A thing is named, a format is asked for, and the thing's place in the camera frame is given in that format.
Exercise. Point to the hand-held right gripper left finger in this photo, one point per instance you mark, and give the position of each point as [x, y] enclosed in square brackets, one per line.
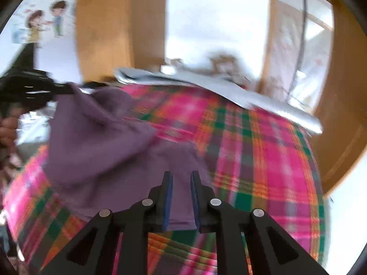
[167, 203]

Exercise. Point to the purple fleece garment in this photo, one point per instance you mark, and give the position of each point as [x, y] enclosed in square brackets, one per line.
[109, 140]

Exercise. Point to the wooden door frame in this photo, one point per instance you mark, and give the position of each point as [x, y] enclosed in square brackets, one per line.
[265, 34]

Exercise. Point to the person's left hand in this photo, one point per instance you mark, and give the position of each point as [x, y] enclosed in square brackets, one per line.
[8, 130]

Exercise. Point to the silver foil mat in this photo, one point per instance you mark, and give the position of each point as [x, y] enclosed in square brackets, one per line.
[218, 87]

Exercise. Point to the cardboard box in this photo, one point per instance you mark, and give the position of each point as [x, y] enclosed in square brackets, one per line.
[225, 63]

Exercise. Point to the clear plastic curtain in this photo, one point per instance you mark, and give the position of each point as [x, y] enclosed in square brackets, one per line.
[289, 20]

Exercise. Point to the wooden door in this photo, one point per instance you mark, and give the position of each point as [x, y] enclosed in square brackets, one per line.
[344, 91]

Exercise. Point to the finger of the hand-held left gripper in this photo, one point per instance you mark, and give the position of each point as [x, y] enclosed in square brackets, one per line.
[86, 86]

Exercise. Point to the cartoon couple wall sticker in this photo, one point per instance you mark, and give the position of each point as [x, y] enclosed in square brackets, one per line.
[46, 20]

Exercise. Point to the pink plaid bed sheet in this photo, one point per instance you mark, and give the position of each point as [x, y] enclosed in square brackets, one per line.
[258, 160]

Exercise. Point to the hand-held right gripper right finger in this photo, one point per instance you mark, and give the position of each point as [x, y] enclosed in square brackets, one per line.
[196, 203]

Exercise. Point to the wooden wardrobe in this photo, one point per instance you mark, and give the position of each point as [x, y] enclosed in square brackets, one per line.
[114, 28]

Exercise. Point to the black pole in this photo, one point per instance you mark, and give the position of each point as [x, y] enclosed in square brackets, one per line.
[301, 40]

